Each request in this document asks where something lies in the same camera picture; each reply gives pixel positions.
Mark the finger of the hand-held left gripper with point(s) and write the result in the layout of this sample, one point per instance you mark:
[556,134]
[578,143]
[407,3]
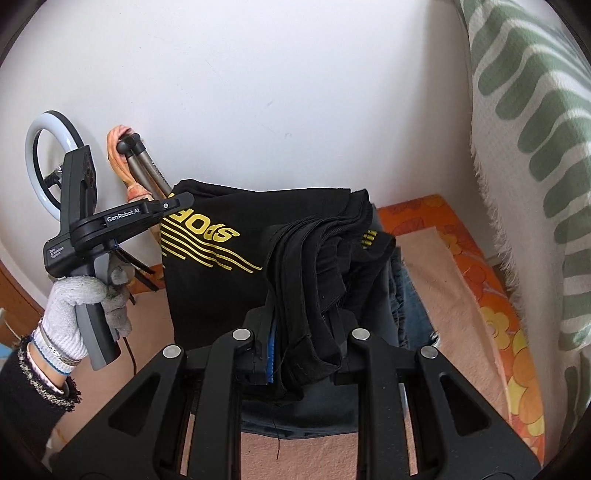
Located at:
[178,203]

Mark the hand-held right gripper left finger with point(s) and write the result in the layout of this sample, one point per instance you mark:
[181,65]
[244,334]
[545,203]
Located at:
[217,369]

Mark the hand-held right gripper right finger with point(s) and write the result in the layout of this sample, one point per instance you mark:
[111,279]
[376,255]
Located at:
[369,364]

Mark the black pants with yellow stripes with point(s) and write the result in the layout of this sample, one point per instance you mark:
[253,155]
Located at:
[207,295]

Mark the person's left forearm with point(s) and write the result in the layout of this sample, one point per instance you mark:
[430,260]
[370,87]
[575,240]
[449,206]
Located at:
[27,397]

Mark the person's left hand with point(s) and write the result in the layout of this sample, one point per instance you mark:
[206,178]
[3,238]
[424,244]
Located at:
[60,323]

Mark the folded dark tripod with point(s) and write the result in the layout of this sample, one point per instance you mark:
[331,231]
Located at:
[145,166]

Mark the folded blue jeans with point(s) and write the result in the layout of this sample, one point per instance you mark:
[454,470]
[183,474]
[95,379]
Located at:
[415,318]

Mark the orange patterned scarf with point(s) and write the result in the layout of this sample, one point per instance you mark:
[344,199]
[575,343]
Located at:
[115,157]

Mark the folded dark grey garment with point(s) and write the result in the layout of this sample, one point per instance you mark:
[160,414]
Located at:
[304,415]

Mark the pink blanket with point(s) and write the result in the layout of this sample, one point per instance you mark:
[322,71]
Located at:
[443,295]

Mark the green and white patterned pillow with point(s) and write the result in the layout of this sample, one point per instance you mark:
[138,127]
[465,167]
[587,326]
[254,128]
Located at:
[531,138]

